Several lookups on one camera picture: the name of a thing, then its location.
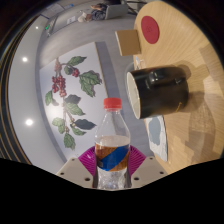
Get dark mug with white inside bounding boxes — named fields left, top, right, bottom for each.
left=125, top=65, right=190, bottom=121

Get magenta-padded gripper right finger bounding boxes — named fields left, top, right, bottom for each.
left=125, top=145, right=169, bottom=189

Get flat round red coaster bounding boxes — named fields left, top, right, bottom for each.
left=140, top=15, right=161, bottom=45

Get grey chair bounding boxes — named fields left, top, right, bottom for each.
left=104, top=3, right=130, bottom=20

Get coffee plant wall mural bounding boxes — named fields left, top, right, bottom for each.
left=39, top=41, right=116, bottom=164

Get white and blue paper leaflet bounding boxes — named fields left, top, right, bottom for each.
left=145, top=114, right=169, bottom=163

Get small brown cardboard box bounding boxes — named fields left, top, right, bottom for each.
left=115, top=29, right=143, bottom=57

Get round ceiling spotlights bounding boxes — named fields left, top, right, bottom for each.
left=21, top=24, right=43, bottom=128

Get clear red-capped drink bottle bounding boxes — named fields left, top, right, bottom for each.
left=94, top=97, right=131, bottom=191

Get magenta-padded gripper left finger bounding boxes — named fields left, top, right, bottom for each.
left=55, top=145, right=98, bottom=190

